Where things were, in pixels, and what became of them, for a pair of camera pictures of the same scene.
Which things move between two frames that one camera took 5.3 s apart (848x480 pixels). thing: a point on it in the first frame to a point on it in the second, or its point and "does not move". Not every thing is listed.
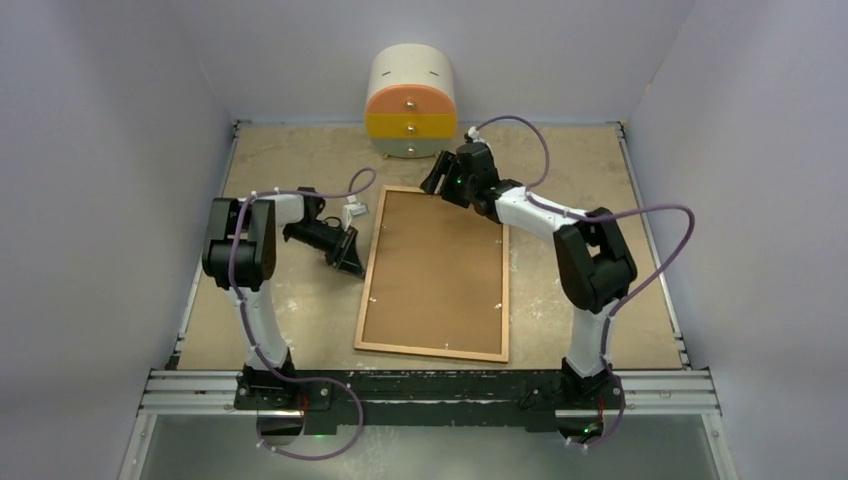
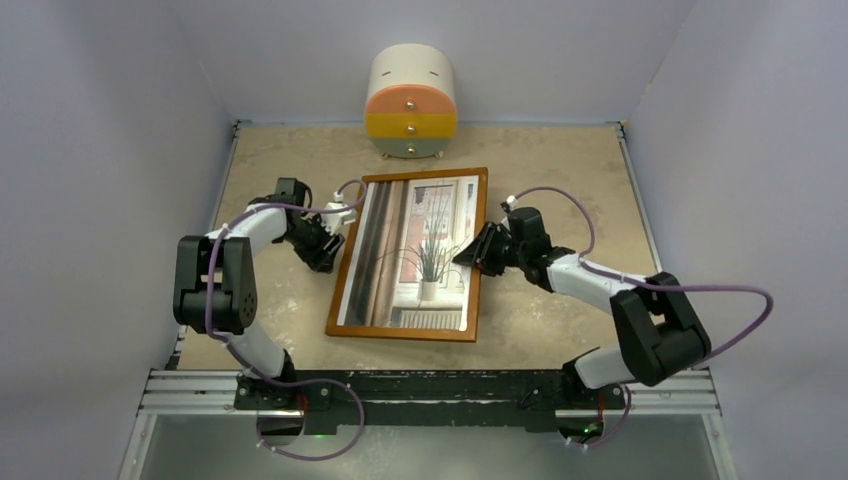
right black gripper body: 455,189 to 496,251
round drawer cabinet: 411,104 does not move
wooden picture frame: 368,283 to 469,336
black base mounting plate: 561,399 does not move
